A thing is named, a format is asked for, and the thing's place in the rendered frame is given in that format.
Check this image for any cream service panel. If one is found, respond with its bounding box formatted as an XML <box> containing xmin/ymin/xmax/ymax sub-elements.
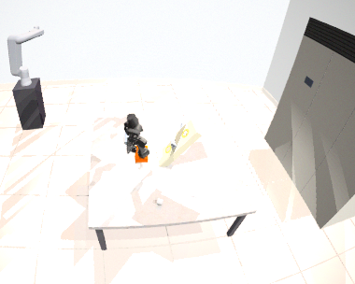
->
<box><xmin>156</xmin><ymin>119</ymin><xmax>202</xmax><ymax>167</ymax></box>

